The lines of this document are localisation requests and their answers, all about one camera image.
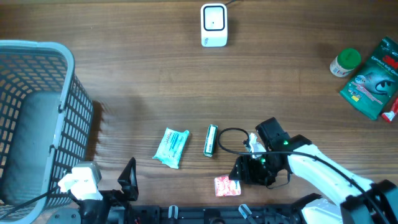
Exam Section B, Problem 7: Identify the red patterned small box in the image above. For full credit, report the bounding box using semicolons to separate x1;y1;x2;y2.
214;175;241;197

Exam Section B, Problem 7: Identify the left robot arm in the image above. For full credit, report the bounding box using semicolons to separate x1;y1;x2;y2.
47;158;141;223

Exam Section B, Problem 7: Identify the green white small tube box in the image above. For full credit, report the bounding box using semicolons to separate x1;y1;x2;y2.
203;124;218;157

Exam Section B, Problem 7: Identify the white barcode scanner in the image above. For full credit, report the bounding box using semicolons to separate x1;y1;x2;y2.
200;3;228;47

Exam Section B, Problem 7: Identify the green lidded jar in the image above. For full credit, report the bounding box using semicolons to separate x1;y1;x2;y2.
330;48;361;78

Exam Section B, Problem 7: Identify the mint wet wipes pack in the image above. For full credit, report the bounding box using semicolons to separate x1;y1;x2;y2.
153;128;190;169

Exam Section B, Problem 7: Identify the green glove package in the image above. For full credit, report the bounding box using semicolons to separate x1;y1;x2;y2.
340;37;397;120

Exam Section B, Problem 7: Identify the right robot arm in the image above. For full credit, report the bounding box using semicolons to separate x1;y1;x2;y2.
229;118;397;223

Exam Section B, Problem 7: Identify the black mounting rail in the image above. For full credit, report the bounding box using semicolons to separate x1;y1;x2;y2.
132;204;302;224

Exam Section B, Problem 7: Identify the black camera cable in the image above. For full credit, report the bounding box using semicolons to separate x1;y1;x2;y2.
0;185;75;221
216;127;392;224

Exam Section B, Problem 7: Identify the black right camera cable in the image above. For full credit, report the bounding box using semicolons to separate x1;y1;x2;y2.
216;127;392;224

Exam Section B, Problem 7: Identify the black left camera cable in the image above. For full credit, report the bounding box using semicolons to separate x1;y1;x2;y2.
0;185;75;221

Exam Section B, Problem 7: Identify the grey plastic mesh basket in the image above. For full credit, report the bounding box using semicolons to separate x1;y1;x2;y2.
1;40;94;223

